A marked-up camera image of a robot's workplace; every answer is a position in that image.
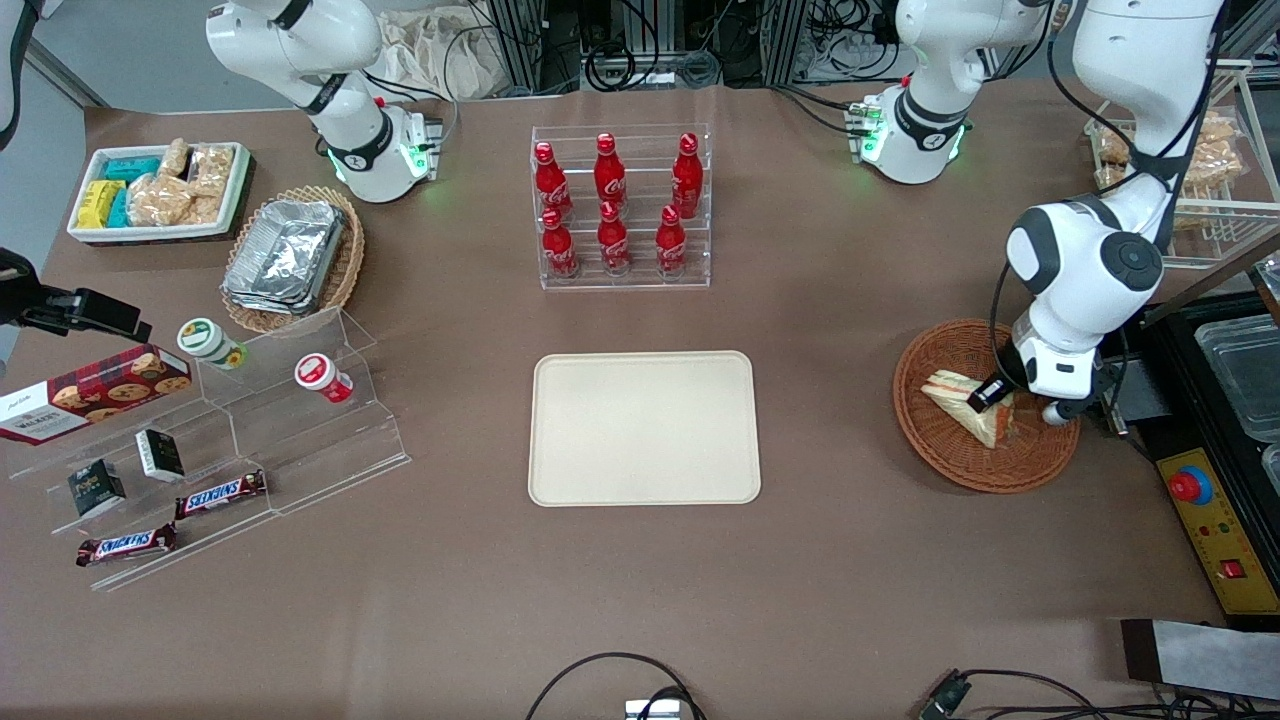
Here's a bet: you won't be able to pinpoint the stacked aluminium foil containers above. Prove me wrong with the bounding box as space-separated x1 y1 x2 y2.
222 200 348 316

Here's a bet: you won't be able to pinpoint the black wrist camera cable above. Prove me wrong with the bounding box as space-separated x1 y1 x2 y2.
988 255 1013 386

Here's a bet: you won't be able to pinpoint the red tartan cookie box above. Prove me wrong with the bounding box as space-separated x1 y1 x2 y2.
0 343 193 446

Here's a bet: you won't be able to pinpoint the aluminium frame post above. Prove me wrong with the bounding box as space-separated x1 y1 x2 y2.
487 0 549 96
765 0 809 86

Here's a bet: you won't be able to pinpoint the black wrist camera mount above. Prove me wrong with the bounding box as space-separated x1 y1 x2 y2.
0 247 46 329

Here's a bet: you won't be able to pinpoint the small black white box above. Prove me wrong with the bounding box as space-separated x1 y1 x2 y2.
135 428 187 484

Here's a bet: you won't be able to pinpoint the red lid yogurt cup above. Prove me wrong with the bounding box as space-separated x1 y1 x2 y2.
294 353 354 405

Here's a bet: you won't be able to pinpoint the oval light wicker basket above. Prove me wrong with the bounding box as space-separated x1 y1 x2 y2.
220 185 366 335

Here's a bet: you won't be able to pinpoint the black looped cable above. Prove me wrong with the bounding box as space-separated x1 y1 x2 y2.
524 652 708 720

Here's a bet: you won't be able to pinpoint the yellow snack pack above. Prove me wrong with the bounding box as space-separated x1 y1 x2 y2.
77 180 126 230

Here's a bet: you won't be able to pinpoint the grey metal plate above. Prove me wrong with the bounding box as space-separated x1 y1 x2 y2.
1120 618 1280 701

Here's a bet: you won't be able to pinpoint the white wire basket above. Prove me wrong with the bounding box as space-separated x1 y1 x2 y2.
1085 58 1280 269

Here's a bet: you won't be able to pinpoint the black cable with plug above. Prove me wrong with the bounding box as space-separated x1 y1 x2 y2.
918 668 1280 720

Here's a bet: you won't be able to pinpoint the red cola bottle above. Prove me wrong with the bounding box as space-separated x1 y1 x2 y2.
593 133 629 209
533 141 576 223
655 205 689 278
540 207 581 280
597 200 633 277
671 132 705 219

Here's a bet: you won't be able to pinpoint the clear acrylic stepped shelf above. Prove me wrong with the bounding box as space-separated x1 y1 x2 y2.
8 305 412 593

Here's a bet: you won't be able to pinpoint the green lid yogurt cup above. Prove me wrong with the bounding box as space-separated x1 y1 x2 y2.
177 317 248 372

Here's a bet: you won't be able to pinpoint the cream plastic serving tray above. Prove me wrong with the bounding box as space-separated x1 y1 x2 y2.
528 350 762 508

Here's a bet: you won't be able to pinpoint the white rectangular snack tray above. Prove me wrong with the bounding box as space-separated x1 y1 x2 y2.
67 142 253 245

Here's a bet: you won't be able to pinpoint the triangular sandwich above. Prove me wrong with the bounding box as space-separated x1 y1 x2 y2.
920 369 1017 450

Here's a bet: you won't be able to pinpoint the round brown wicker basket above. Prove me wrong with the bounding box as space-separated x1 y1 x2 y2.
893 318 1082 494

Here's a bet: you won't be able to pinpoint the metal sealer handle bar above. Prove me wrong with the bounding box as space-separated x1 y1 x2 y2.
1140 232 1280 327

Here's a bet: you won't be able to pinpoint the clear acrylic bottle rack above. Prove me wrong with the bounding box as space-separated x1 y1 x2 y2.
530 123 713 292

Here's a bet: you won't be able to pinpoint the black sealing machine yellow panel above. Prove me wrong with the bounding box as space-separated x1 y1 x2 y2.
1095 255 1280 631

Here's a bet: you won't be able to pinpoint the snickers chocolate bar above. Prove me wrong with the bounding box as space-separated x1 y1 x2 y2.
175 469 268 521
76 522 179 568

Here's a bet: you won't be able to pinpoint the beige cloth bag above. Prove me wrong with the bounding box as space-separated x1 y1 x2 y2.
375 8 511 101

